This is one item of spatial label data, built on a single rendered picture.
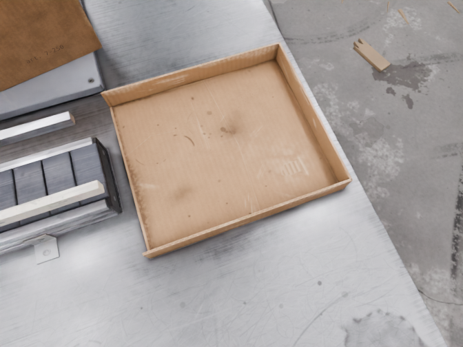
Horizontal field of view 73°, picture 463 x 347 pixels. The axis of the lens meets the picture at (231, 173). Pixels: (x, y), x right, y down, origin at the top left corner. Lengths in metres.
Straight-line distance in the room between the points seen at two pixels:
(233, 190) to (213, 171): 0.04
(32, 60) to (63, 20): 0.08
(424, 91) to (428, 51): 0.25
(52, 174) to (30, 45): 0.20
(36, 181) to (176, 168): 0.19
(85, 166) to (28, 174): 0.07
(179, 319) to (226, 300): 0.07
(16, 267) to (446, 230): 1.46
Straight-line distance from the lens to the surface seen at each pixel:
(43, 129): 0.42
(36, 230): 0.47
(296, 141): 0.51
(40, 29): 0.57
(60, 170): 0.48
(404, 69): 1.87
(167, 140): 0.51
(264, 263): 0.45
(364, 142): 1.55
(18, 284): 0.53
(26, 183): 0.50
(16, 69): 0.61
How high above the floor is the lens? 1.28
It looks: 70 degrees down
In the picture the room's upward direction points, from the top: 2 degrees clockwise
